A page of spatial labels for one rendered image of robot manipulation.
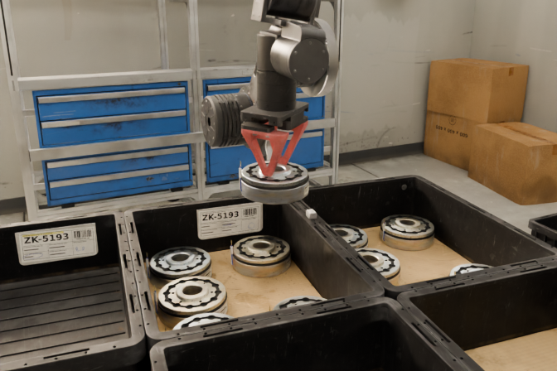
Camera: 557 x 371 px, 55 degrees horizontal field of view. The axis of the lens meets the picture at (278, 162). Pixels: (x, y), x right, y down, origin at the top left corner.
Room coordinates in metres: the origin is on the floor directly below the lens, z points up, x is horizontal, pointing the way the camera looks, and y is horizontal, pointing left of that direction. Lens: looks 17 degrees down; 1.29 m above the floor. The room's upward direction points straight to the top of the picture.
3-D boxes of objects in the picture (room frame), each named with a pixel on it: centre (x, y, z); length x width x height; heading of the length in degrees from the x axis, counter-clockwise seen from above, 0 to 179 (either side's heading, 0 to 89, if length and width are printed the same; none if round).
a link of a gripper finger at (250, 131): (0.76, 0.01, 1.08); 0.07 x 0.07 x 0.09; 64
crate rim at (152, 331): (0.73, 0.07, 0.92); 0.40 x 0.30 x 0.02; 19
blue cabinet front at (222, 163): (2.88, 0.06, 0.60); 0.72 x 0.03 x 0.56; 115
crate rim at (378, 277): (0.83, -0.22, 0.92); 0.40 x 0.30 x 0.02; 19
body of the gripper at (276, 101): (0.76, 0.00, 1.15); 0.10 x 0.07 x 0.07; 154
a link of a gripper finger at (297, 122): (0.78, 0.00, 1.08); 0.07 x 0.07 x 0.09; 64
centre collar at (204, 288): (0.71, 0.13, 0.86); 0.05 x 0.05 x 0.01
